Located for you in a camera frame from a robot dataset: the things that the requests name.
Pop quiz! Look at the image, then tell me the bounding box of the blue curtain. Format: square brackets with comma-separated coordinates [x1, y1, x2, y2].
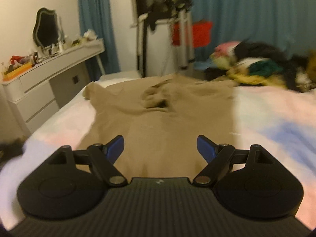
[192, 0, 315, 61]
[78, 0, 120, 74]

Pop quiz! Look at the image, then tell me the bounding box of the red cloth bag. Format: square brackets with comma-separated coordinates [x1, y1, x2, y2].
[172, 21, 213, 48]

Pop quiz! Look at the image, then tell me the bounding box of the blue curtain left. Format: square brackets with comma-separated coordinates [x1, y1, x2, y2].
[78, 0, 120, 74]

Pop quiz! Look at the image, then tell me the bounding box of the orange tray with clutter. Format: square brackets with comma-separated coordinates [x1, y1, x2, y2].
[2, 56, 34, 82]

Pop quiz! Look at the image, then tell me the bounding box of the blue curtain right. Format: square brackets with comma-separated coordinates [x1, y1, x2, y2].
[192, 0, 315, 61]

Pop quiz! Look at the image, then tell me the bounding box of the tan t-shirt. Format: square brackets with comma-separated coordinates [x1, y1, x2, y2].
[79, 75, 235, 178]

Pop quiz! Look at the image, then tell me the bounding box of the pile of mixed clothes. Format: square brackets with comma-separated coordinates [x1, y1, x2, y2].
[204, 41, 315, 93]

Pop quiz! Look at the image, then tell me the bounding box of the white tissue box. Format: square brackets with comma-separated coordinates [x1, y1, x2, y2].
[83, 29, 98, 41]

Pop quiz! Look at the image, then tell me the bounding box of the black wavy frame mirror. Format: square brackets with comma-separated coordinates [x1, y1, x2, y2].
[33, 8, 59, 49]

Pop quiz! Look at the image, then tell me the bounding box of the white dressing table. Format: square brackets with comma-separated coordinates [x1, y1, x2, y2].
[2, 39, 105, 136]

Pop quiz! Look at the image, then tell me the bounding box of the pastel tie-dye duvet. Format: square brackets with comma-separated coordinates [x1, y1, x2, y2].
[1, 86, 315, 236]

